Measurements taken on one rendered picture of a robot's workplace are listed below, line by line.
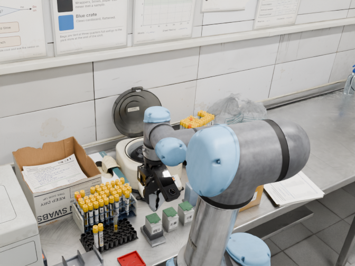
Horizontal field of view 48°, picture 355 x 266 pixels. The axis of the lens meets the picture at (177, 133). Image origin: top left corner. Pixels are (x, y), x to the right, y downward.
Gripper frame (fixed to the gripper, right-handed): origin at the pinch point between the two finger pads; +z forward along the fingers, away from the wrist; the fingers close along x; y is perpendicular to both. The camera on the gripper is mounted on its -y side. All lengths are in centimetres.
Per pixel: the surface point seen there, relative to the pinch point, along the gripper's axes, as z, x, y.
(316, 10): -40, -129, 62
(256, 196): 7.8, -41.9, -2.8
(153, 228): 6.8, 1.1, -1.3
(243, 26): -37, -78, 60
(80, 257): 5.8, 26.5, -2.9
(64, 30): -44, 9, 56
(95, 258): 8.7, 22.0, -2.7
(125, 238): 10.5, 9.7, 2.4
